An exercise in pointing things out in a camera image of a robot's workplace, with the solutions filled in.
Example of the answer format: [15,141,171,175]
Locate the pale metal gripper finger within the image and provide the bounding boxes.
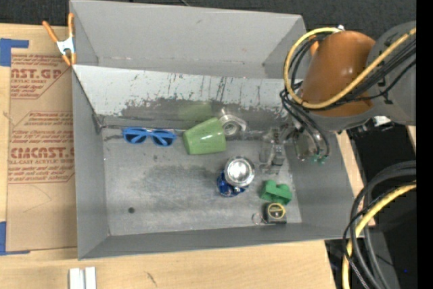
[271,144,288,177]
[258,127,283,175]

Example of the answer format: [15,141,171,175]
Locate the blue drink can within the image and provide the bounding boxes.
[216,155,256,198]

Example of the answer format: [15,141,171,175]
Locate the green toy block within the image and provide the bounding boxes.
[259,179,293,206]

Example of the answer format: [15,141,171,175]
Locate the black and yellow tape measure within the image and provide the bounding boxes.
[251,202,288,225]

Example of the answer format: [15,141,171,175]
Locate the green cup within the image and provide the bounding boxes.
[182,116,227,156]

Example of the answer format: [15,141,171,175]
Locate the blue sunglasses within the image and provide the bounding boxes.
[121,127,178,148]

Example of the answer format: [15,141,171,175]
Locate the grey metal bin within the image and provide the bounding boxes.
[68,0,356,261]

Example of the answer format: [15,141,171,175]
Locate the brown cardboard board red print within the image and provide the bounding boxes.
[0,22,78,253]

